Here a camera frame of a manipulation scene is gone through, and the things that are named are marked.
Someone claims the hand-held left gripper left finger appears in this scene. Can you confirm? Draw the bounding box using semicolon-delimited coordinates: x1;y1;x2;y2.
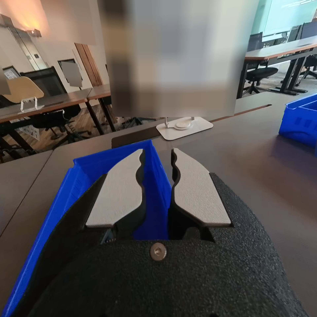
86;149;147;229

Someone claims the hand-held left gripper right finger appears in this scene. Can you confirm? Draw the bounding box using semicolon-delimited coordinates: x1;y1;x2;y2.
170;148;232;229

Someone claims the blue plastic bin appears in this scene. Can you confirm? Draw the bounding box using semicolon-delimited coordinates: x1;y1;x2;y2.
278;93;317;150
2;139;173;317

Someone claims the white document stand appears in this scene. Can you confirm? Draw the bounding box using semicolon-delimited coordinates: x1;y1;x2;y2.
156;116;214;142

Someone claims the dark office desk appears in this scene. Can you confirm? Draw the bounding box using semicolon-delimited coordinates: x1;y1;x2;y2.
0;83;115;150

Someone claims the wooden support column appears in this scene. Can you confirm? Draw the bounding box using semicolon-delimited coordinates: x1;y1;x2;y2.
74;43;104;88

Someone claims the wooden board on stand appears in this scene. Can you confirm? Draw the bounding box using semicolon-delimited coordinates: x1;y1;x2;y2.
2;76;45;112

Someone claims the wooden office desk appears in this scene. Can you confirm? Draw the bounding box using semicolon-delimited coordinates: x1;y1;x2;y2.
236;42;317;99

